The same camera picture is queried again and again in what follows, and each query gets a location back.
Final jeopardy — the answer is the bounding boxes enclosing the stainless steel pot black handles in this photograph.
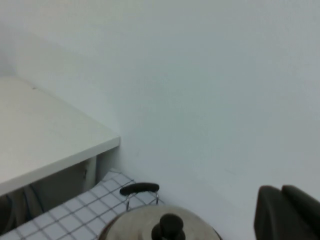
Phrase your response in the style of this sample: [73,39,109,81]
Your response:
[119,182,161,211]

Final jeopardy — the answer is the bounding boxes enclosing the steel lid black knob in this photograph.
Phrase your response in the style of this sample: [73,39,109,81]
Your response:
[99,205,223,240]

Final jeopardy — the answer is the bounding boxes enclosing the white black grid tablecloth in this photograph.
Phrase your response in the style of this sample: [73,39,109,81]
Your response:
[0,169,166,240]

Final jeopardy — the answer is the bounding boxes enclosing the white desk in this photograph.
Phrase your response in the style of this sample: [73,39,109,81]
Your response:
[0,74,122,227]

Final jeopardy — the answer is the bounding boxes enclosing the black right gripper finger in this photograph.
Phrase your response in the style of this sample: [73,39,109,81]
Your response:
[253,184,320,240]

